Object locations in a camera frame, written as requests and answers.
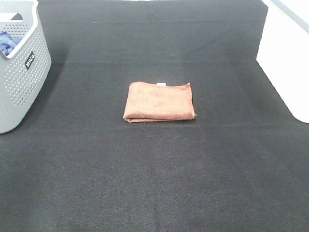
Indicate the black table cover cloth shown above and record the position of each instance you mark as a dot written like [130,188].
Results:
[75,165]

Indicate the white plastic basket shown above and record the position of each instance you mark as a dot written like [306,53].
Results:
[283,53]

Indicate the brown microfibre towel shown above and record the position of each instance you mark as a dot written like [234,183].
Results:
[151,102]

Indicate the grey perforated laundry basket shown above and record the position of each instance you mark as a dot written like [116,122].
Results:
[24,70]

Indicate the blue cloth in basket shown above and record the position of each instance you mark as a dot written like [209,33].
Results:
[7,43]

